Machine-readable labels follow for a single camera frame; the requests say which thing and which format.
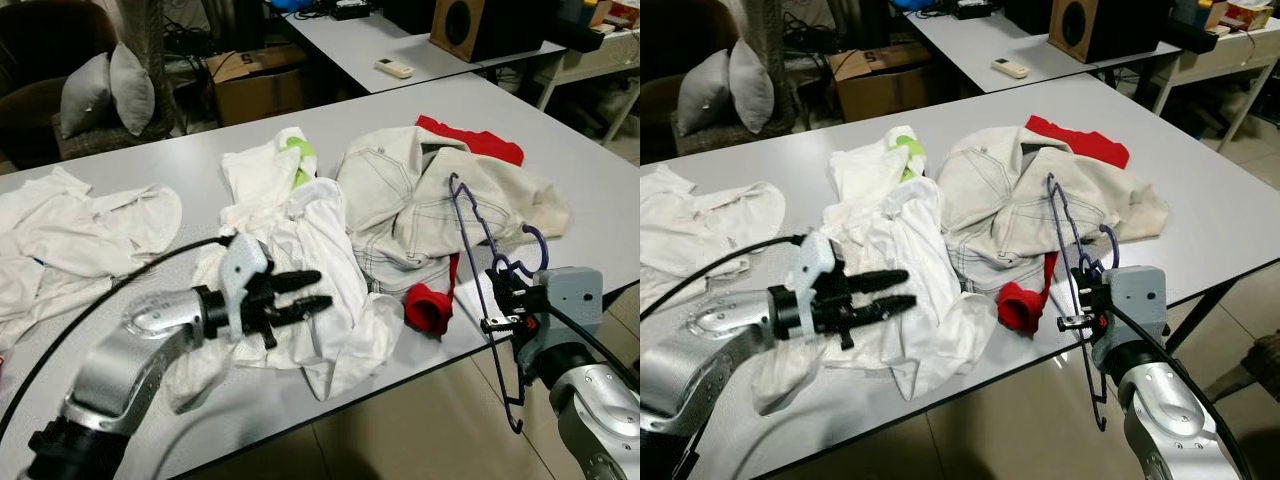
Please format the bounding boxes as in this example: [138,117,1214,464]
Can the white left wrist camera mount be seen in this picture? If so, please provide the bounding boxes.
[218,232,273,341]
[792,232,846,341]

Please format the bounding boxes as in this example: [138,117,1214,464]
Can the colourful cardboard box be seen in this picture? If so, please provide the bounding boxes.
[1225,0,1276,31]
[600,0,641,31]

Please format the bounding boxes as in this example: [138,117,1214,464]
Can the beige trousers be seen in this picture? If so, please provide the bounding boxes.
[335,125,571,298]
[935,125,1171,296]

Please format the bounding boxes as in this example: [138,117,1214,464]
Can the white desk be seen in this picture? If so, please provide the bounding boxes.
[1150,20,1280,151]
[535,25,641,146]

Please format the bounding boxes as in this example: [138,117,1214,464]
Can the white garment green print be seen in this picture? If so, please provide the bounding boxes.
[830,125,926,231]
[220,126,319,236]

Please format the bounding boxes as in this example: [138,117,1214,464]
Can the grey pillow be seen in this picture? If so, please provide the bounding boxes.
[678,50,731,139]
[728,40,776,136]
[108,42,156,136]
[60,52,113,141]

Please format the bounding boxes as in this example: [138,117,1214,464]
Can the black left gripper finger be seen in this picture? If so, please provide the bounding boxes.
[268,268,323,294]
[850,295,919,327]
[845,268,909,294]
[275,295,334,327]

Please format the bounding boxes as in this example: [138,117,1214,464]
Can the brown wooden speaker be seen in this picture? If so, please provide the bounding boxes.
[430,0,536,63]
[1048,0,1171,64]

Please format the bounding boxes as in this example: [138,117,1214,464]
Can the plain white garment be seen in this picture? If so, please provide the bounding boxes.
[640,163,786,311]
[0,165,184,346]

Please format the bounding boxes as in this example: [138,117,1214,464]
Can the purple plastic hanger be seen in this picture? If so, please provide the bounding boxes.
[448,172,551,436]
[1045,172,1121,433]

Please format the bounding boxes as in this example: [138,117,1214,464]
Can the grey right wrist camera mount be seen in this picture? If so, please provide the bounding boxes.
[535,265,603,351]
[1095,265,1169,351]

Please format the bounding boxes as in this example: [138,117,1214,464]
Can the grey table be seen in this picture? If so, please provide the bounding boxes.
[283,0,571,96]
[0,70,641,480]
[640,70,1280,480]
[905,0,1181,96]

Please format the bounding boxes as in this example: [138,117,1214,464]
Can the dark brown armchair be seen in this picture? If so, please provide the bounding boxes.
[640,0,801,161]
[0,0,176,166]

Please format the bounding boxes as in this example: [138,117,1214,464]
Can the red white striped garment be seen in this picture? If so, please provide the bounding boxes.
[1025,114,1131,169]
[415,114,526,168]

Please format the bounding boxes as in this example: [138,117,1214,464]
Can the brown cardboard box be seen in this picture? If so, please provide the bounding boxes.
[205,42,311,128]
[828,42,936,123]

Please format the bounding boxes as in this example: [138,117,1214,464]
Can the red rolled cloth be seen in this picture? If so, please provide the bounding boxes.
[403,252,463,338]
[997,250,1061,336]

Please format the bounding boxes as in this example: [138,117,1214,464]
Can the white t-shirt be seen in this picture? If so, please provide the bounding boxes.
[163,178,406,413]
[750,178,1001,416]

